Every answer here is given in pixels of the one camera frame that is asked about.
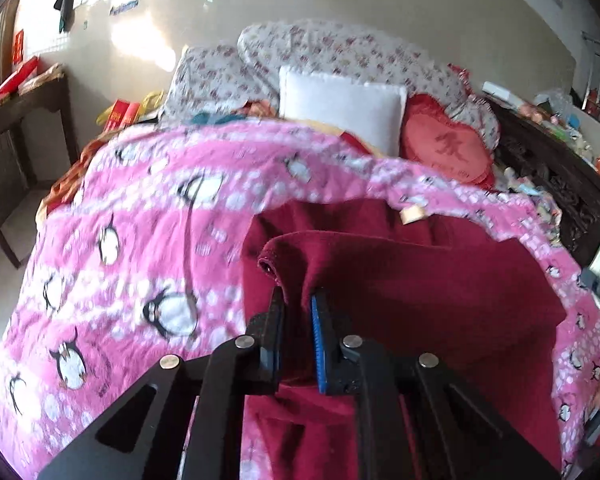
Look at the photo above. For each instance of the teal cloth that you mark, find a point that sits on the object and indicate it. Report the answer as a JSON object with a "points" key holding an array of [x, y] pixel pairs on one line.
{"points": [[215, 118]]}

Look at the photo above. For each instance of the white pillow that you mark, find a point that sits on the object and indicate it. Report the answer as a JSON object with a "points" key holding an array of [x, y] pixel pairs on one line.
{"points": [[342, 107]]}

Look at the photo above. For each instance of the dark red garment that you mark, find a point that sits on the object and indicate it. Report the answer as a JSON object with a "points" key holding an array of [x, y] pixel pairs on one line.
{"points": [[430, 300]]}

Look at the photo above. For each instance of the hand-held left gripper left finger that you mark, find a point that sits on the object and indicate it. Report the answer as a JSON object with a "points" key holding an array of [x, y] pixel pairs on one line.
{"points": [[278, 332]]}

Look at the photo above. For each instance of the orange patterned bedsheet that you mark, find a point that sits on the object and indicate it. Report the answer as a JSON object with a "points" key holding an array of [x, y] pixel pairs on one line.
{"points": [[67, 175]]}

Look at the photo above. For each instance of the red and yellow carton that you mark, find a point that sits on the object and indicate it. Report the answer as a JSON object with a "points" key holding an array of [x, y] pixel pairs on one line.
{"points": [[120, 116]]}

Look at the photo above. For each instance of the dark wooden table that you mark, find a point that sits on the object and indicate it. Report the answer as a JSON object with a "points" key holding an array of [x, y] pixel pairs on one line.
{"points": [[25, 125]]}

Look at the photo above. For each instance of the dark carved wooden headboard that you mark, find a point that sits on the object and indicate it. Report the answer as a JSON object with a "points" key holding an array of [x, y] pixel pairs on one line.
{"points": [[560, 180]]}

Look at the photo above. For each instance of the white flat box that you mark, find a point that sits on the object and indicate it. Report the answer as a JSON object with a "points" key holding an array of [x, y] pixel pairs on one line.
{"points": [[502, 90]]}

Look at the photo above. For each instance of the yellow plastic bag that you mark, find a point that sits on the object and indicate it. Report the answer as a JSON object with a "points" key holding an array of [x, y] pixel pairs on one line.
{"points": [[147, 102]]}

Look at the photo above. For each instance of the pink penguin print blanket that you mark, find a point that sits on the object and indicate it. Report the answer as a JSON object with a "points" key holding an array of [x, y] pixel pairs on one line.
{"points": [[145, 220]]}

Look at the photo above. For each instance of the floral pillow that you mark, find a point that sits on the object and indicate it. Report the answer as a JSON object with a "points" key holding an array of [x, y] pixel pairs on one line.
{"points": [[210, 82]]}

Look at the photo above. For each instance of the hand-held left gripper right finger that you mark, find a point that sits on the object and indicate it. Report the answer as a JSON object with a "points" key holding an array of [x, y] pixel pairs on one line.
{"points": [[319, 340]]}

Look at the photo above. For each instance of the red heart-shaped cushion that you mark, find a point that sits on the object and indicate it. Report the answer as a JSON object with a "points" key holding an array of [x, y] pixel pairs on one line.
{"points": [[445, 145]]}

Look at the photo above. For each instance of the floral quilt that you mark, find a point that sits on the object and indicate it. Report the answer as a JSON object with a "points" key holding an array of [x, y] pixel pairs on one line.
{"points": [[360, 55]]}

